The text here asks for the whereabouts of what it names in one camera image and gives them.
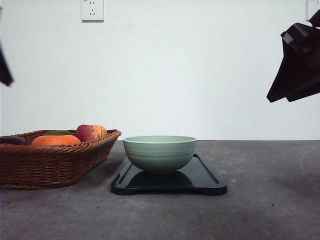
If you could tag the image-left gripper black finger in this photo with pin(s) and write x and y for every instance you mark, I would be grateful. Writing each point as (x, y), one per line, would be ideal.
(5, 73)

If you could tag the black image-right gripper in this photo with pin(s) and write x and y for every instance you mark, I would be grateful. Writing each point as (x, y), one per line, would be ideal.
(299, 74)

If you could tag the green ceramic bowl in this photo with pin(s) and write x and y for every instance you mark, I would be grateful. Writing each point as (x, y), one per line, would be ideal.
(160, 154)

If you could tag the brown wicker basket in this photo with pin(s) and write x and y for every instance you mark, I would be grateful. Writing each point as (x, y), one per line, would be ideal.
(54, 158)

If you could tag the dark purple eggplant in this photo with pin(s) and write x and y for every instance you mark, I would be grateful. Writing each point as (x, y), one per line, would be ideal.
(12, 140)

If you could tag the orange tangerine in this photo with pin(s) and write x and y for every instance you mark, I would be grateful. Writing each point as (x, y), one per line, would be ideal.
(55, 140)

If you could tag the dark green avocado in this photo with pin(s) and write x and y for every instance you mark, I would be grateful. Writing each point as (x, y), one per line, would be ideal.
(58, 133)

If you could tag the red yellow apple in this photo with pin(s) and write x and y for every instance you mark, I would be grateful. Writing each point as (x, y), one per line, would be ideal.
(90, 132)

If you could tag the dark rectangular tray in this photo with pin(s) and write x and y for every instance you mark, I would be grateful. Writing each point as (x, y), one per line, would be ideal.
(195, 178)

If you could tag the white wall socket right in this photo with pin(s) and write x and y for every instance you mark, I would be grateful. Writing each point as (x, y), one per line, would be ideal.
(311, 7)

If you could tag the white wall socket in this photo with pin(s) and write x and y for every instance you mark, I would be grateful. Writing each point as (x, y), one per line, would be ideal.
(92, 11)
(311, 7)

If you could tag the white wall socket left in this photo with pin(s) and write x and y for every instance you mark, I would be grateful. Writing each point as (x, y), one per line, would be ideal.
(92, 11)

